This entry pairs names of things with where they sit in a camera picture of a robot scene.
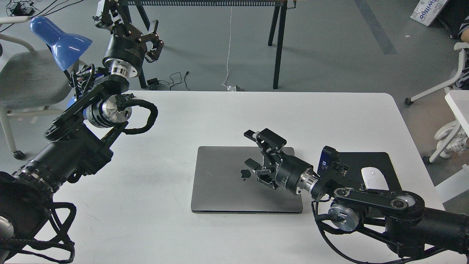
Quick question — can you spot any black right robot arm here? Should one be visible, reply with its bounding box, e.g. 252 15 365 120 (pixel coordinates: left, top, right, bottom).
244 128 468 264

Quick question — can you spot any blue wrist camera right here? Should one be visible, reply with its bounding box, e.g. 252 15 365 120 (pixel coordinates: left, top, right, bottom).
317 146 350 177

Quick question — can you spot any white hanging cable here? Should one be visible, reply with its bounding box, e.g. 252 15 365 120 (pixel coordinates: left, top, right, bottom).
221 5 244 92

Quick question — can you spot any white computer mouse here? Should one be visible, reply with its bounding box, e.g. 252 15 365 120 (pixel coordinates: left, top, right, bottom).
361 167 389 190

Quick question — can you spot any black table frame background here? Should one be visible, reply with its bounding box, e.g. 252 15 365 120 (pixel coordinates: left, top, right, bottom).
126 0 295 90

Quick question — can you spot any blue desk lamp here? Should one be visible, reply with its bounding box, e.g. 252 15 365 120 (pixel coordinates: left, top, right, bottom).
29 16 93 109

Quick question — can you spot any black mouse pad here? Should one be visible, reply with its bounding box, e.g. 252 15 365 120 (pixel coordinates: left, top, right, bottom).
339 152 402 191

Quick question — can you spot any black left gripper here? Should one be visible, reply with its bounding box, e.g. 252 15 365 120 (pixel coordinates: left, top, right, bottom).
93 0 164 78

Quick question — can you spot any white side table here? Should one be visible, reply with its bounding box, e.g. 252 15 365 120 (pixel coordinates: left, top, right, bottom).
436 90 469 203

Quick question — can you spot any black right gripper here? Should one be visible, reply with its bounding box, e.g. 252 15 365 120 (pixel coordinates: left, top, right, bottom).
244 128 320 194

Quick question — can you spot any black power adapter cable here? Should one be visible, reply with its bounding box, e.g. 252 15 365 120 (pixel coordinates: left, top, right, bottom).
146 71 191 91

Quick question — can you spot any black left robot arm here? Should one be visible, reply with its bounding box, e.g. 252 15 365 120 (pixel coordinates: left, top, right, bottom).
1 0 164 264

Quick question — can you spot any white cardboard box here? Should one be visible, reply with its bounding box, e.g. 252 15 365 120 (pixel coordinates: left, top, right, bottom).
410 0 448 26

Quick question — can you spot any white chair right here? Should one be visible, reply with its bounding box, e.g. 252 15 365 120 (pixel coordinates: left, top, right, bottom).
404 42 469 164

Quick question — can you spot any grey chair left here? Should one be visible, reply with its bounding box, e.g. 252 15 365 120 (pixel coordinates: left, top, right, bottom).
1 16 80 160

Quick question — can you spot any grey laptop computer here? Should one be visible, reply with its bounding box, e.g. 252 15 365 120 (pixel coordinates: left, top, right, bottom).
191 146 303 214

